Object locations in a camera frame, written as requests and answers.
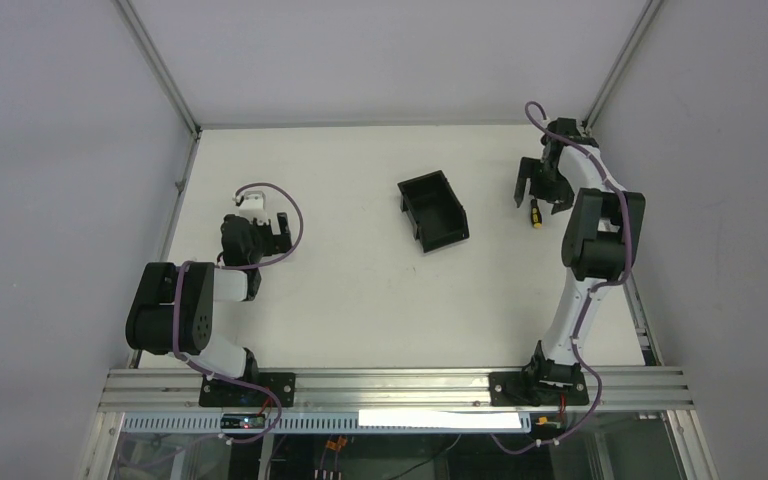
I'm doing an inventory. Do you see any black yellow screwdriver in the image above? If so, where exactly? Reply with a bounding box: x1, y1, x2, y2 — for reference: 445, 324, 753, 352
530, 198, 543, 229

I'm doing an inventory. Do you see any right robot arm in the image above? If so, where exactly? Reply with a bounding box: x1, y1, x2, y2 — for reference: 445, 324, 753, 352
505, 117, 646, 406

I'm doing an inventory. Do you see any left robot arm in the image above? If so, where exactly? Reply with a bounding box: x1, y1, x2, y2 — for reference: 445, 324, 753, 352
125, 212, 292, 384

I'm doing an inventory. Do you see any black plastic bin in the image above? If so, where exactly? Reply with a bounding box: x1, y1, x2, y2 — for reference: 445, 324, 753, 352
397, 170, 470, 253

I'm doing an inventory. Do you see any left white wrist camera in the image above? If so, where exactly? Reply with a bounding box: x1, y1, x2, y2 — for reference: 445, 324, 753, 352
235, 190, 270, 226

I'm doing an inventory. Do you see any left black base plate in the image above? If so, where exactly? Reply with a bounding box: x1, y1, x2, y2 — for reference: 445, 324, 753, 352
198, 371, 297, 408

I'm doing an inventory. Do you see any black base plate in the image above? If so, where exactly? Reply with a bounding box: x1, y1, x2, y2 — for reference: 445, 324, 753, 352
198, 371, 297, 408
488, 371, 590, 407

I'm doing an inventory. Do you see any slotted cable duct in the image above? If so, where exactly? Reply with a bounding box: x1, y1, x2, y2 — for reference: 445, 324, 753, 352
122, 409, 532, 435

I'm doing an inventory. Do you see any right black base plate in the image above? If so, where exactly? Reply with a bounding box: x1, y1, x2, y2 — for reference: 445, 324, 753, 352
488, 371, 590, 407

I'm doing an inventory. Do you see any aluminium front rail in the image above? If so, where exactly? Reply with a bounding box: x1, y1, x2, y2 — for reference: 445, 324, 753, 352
98, 366, 695, 413

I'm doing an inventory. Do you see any left aluminium frame post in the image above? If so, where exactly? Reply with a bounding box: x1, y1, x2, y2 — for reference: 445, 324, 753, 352
114, 0, 201, 370

